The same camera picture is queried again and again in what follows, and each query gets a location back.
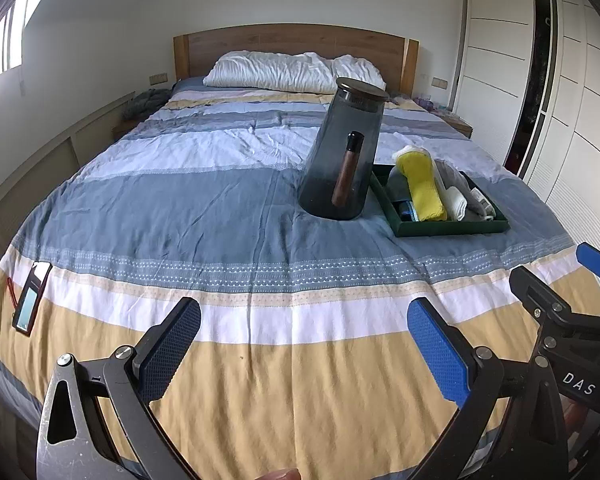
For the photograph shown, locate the white wardrobe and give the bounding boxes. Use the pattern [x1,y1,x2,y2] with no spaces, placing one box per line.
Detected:
[453,0,600,249]

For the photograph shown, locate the white knitted cloth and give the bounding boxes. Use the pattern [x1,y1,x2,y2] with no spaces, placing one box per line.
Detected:
[432,159,467,221]

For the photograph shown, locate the white pillow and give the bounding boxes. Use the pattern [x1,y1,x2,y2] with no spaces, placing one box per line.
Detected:
[202,50,387,94]

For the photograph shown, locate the smartphone with red case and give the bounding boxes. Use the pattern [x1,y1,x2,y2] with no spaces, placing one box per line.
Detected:
[7,262,53,337]

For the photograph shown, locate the grey folded cloth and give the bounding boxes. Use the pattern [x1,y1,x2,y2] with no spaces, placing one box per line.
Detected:
[436,159,486,217]

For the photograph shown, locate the smoky glass pitcher wooden handle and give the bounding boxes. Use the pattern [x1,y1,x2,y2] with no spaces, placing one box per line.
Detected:
[299,77,389,220]

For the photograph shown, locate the green tray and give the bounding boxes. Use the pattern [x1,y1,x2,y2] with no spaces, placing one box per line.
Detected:
[370,165,509,237]

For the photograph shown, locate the tissue pack beige white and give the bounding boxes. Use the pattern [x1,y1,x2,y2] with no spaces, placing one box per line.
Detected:
[470,188,496,221]

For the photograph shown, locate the yellow textured cloth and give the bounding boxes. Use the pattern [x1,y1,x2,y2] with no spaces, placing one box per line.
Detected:
[392,146,448,221]

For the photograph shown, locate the wooden headboard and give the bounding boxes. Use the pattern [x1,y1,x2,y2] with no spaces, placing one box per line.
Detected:
[173,23,419,96]

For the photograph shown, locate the dark green cloth bundle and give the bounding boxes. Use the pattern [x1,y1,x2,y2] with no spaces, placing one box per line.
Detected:
[122,89,172,122]

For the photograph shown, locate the wooden nightstand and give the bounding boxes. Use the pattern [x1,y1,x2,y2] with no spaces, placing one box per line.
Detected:
[414,96,472,139]

